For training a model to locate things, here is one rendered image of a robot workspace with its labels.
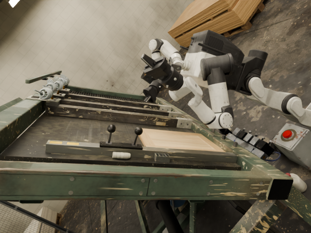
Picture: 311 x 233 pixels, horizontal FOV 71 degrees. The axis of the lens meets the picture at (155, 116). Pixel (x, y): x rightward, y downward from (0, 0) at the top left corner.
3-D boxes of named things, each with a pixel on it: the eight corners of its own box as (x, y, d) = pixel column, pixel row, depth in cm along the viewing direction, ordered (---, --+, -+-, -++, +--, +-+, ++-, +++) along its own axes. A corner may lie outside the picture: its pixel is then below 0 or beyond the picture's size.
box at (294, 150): (328, 151, 99) (308, 129, 93) (311, 171, 99) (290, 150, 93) (305, 142, 110) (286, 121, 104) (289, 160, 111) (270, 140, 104)
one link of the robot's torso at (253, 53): (259, 54, 147) (238, 46, 142) (273, 54, 135) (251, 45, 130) (244, 94, 152) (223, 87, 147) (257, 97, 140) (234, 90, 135)
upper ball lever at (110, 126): (112, 148, 101) (116, 129, 92) (103, 148, 100) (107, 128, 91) (112, 142, 104) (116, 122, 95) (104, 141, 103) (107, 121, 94)
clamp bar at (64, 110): (191, 129, 174) (197, 100, 169) (25, 113, 142) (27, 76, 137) (187, 125, 184) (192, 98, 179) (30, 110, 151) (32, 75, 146)
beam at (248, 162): (288, 200, 100) (295, 179, 98) (266, 200, 96) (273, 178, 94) (160, 105, 307) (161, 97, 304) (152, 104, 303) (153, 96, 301)
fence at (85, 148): (235, 162, 119) (237, 156, 118) (45, 152, 93) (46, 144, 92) (230, 159, 124) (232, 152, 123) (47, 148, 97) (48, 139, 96)
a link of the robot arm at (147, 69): (161, 70, 84) (180, 86, 91) (166, 50, 88) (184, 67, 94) (140, 78, 93) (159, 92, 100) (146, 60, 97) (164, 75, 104)
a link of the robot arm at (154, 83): (148, 104, 161) (155, 94, 168) (158, 102, 155) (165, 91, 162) (139, 90, 155) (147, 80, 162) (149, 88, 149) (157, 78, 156)
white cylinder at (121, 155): (112, 159, 97) (129, 160, 99) (113, 153, 97) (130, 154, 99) (112, 156, 100) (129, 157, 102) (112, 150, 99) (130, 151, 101)
